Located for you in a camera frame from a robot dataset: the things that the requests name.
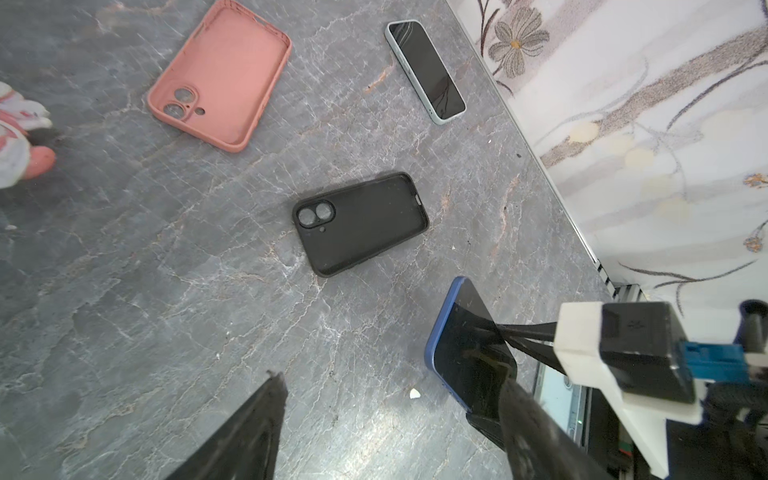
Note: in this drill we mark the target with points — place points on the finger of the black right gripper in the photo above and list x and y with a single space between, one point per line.
541 352
542 332

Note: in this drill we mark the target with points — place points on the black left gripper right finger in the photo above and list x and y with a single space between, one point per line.
536 447

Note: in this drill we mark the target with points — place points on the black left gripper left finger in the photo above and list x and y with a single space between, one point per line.
246 445

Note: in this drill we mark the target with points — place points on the black smartphone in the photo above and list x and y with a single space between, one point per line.
467 352

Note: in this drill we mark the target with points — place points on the black phone case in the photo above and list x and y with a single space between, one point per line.
347 226

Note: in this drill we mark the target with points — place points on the light blue phone case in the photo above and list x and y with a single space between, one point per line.
425 70

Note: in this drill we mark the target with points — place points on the pink white cupcake toy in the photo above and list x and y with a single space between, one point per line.
20 159

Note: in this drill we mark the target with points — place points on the pink phone case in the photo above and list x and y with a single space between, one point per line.
220 82

